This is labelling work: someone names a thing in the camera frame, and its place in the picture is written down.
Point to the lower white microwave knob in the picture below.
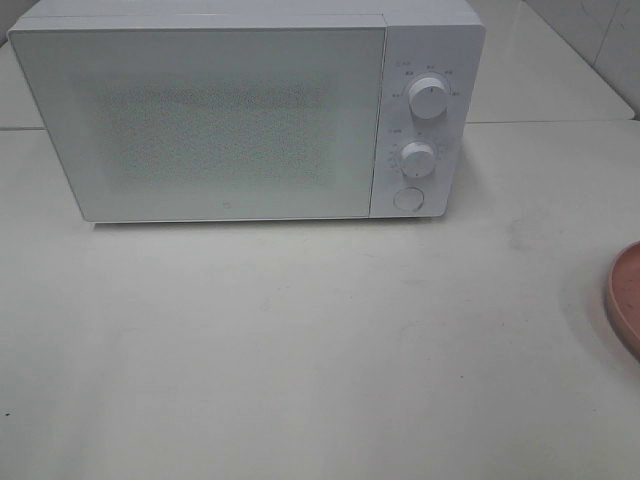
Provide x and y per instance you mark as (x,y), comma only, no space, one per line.
(417,159)

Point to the white microwave knob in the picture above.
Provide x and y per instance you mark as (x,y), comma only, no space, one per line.
(428,96)
(417,159)

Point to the upper white microwave knob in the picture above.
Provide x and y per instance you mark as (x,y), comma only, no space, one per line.
(428,96)

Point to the round white door button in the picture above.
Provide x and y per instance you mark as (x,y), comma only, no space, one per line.
(409,199)

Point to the white microwave door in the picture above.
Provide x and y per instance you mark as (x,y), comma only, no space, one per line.
(176,118)

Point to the pink round plate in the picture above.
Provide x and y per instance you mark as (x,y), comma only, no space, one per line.
(621,297)

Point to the white microwave oven body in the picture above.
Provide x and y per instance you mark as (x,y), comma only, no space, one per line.
(442,37)

